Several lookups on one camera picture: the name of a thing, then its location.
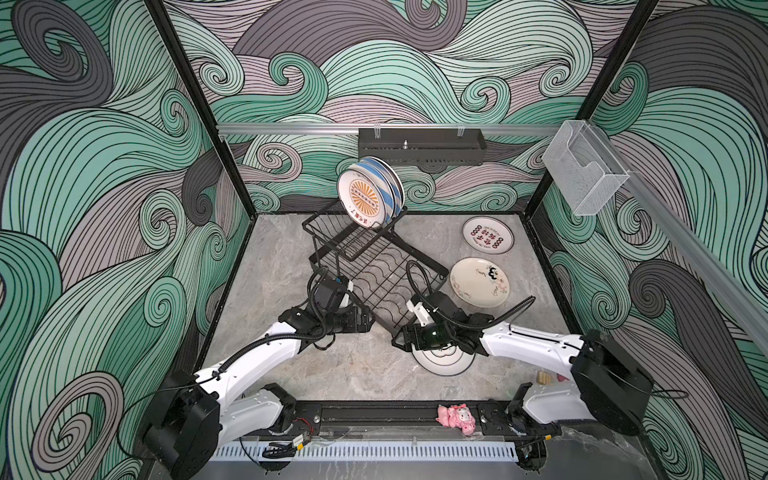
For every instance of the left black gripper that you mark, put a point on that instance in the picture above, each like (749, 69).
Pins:
(353, 325)

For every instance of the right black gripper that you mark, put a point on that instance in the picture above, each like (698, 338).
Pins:
(415, 330)

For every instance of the black rimmed white plate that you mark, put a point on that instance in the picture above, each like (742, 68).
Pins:
(447, 362)

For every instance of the black wire dish rack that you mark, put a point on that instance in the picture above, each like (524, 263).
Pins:
(374, 260)

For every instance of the cream cartoon plate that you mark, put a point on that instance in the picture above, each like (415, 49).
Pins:
(479, 282)

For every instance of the orange sunburst plate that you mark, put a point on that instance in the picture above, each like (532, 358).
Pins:
(394, 180)
(361, 199)

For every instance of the red patterned white plate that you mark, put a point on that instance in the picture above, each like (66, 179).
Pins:
(488, 235)

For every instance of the blue striped plate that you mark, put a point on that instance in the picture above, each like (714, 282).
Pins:
(383, 186)

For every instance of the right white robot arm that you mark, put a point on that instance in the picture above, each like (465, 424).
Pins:
(598, 380)

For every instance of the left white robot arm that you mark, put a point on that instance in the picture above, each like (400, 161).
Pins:
(193, 414)

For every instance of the pink plush toy centre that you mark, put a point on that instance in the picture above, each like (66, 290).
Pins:
(457, 417)

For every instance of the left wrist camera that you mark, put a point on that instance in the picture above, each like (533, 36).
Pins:
(346, 296)

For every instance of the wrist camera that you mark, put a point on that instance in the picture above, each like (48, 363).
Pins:
(346, 296)
(420, 312)

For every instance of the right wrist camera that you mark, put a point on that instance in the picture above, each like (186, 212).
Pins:
(420, 312)

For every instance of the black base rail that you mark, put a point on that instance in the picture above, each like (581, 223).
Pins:
(327, 418)

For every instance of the white slotted cable duct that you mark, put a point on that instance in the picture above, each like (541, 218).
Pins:
(383, 451)

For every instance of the black perforated wall shelf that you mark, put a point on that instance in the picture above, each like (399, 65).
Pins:
(423, 146)

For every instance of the aluminium rail back wall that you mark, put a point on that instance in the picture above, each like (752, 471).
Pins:
(304, 128)

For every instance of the aluminium rail wall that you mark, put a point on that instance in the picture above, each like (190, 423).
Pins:
(673, 204)
(304, 128)

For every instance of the clear acrylic wall holder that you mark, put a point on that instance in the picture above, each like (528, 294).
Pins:
(585, 166)

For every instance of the aluminium rail right wall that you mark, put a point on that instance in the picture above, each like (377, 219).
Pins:
(673, 204)

